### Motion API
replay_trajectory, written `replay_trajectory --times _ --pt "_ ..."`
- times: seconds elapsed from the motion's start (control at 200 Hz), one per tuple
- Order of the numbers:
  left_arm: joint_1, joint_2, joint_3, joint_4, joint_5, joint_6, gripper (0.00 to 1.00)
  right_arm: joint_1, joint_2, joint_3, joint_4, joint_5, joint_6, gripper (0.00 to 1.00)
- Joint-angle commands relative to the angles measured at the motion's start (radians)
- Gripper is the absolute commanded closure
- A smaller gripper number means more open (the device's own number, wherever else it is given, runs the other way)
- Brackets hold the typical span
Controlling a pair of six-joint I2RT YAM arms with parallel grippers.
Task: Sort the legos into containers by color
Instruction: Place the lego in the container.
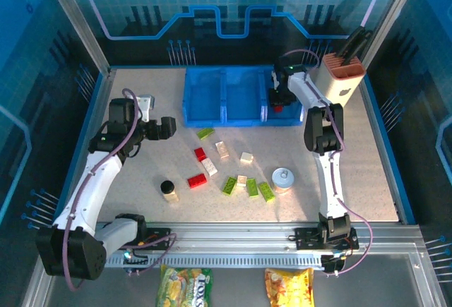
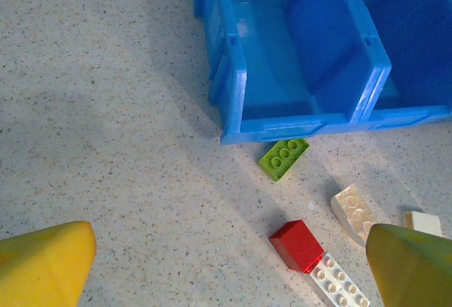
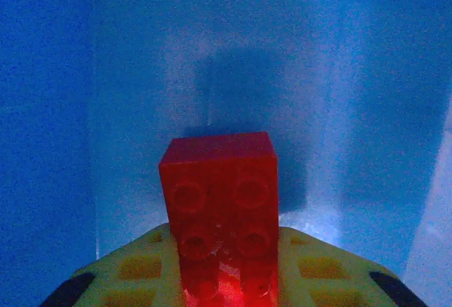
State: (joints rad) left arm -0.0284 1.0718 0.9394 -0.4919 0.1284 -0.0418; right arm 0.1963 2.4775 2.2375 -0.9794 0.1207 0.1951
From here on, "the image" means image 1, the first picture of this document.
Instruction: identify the long white lego brick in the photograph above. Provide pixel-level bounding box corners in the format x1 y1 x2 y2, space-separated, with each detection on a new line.
214 140 230 159
201 157 219 177

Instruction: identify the long red lego brick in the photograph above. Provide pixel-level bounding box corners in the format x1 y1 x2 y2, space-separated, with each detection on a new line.
186 173 208 189

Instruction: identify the white knife block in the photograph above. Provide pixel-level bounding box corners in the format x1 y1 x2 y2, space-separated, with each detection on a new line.
312 54 367 113

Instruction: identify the small tin can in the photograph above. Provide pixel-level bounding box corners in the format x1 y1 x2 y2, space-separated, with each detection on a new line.
271 167 296 195

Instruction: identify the black capped small bottle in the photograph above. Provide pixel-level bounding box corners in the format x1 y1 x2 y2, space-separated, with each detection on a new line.
160 179 180 204

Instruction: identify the green candy bag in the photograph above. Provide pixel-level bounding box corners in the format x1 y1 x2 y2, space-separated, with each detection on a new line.
156 264 214 307

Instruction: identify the yellow snack bag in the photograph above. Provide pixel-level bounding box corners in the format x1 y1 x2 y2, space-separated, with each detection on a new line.
264 267 315 307

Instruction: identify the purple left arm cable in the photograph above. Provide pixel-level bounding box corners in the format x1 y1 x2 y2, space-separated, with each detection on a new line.
61 88 177 292

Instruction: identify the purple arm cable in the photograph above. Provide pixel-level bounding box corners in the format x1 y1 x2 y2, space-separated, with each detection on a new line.
61 88 177 292
282 49 374 277

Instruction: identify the black handled knife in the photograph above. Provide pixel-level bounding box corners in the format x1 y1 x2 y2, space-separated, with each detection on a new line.
347 30 374 66
337 26 364 65

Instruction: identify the aluminium frame post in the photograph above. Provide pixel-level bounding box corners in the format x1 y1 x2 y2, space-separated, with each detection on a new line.
359 0 424 71
39 0 112 76

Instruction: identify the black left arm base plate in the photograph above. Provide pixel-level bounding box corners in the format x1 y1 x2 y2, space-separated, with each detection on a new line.
140 227 177 251

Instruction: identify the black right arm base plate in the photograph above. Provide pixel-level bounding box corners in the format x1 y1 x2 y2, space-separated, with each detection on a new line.
295 227 359 251

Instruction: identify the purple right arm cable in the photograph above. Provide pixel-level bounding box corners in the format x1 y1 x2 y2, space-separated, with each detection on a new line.
282 49 374 277

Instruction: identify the slotted metal cable tray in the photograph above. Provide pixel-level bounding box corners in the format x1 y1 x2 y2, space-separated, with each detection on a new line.
105 253 326 270

